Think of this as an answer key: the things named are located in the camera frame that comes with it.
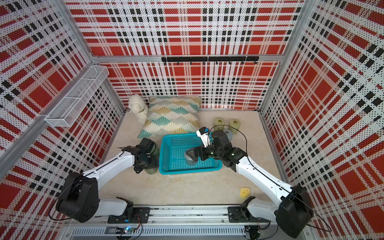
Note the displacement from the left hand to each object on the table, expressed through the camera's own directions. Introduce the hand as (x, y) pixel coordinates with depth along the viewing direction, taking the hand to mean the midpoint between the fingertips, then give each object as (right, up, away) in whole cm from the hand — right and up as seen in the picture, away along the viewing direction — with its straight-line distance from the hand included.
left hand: (153, 165), depth 87 cm
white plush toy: (-14, +36, +12) cm, 40 cm away
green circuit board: (-6, -25, -18) cm, 32 cm away
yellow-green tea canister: (+41, +27, +15) cm, 51 cm away
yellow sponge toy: (+52, -12, -8) cm, 54 cm away
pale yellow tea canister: (+52, +25, +14) cm, 60 cm away
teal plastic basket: (+10, +8, +11) cm, 17 cm away
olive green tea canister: (0, -2, -2) cm, 3 cm away
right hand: (+25, +11, -13) cm, 31 cm away
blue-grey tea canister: (+22, +3, -1) cm, 22 cm away
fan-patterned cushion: (+9, +30, +8) cm, 32 cm away
